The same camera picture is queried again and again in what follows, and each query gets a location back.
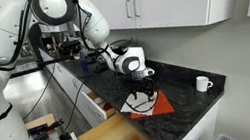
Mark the small open wooden drawer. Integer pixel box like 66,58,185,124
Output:
80,85,119,130

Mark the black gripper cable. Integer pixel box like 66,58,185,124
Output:
121,75,160,116

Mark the black silver coffee machine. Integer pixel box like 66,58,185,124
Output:
24,15,85,68

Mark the white mug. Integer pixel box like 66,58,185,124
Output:
194,73,215,94

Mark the white paper napkin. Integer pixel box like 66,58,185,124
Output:
116,87,162,122

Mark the wooden board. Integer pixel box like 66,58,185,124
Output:
23,112,58,132

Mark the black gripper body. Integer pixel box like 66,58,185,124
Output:
128,74,158,96

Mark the black orange clamp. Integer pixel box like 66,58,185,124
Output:
25,117,68,140

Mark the white base cabinet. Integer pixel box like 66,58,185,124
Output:
38,20,227,140

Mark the silver cabinet door handle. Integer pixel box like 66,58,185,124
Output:
123,0,134,20
131,0,142,19

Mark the black hanging cable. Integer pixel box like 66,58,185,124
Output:
13,62,66,122

